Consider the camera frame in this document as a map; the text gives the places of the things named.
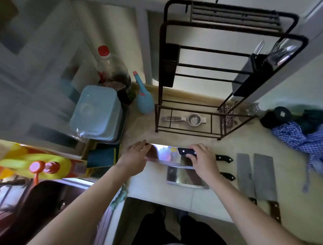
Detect person's left hand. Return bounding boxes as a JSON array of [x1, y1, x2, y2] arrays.
[[116, 139, 152, 177]]

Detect person's right hand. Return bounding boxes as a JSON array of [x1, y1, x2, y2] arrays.
[[185, 143, 221, 187]]

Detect black-handled cleaver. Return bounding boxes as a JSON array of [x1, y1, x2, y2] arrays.
[[166, 165, 237, 190], [145, 143, 234, 170]]

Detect brown-handled cleaver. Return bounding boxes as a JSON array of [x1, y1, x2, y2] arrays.
[[253, 153, 282, 224]]

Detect black metal knife rack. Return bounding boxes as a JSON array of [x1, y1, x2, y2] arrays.
[[154, 0, 310, 141]]

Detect person's left forearm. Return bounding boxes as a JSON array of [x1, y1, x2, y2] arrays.
[[26, 164, 138, 245]]

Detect person's right forearm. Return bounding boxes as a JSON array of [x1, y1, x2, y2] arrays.
[[209, 174, 313, 245]]

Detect person's black trousers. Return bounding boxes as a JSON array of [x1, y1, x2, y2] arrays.
[[131, 206, 227, 245]]

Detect teal rag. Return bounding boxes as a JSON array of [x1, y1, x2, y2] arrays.
[[110, 185, 128, 210]]

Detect silver metal squeezer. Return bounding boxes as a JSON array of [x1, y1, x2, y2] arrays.
[[160, 113, 207, 127]]

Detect red plaid fabric pouch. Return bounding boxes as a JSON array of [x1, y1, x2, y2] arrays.
[[222, 105, 235, 127]]

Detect light blue plastic container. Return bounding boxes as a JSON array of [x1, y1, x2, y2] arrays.
[[69, 85, 123, 141]]

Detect blue spray bottle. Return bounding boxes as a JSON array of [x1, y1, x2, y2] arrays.
[[133, 71, 155, 114]]

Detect glass jar with white lid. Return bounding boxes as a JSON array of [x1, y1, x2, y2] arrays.
[[242, 102, 267, 124]]

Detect blue checked cloth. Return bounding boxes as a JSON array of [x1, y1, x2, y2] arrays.
[[272, 121, 323, 194]]

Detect black round canister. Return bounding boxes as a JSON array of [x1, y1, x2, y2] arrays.
[[260, 106, 293, 130]]

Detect red capped plastic bottle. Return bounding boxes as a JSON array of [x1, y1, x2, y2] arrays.
[[97, 45, 137, 105]]

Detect dark green striped cloth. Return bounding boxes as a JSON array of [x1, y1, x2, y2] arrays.
[[291, 108, 323, 136]]

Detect colourful yellow plastic bag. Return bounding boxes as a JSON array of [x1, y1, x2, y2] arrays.
[[0, 140, 87, 181]]

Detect silver metal cutlery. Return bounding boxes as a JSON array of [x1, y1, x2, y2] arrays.
[[267, 38, 299, 67]]

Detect grey sliding door frame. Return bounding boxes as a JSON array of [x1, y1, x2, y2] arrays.
[[248, 0, 323, 104]]

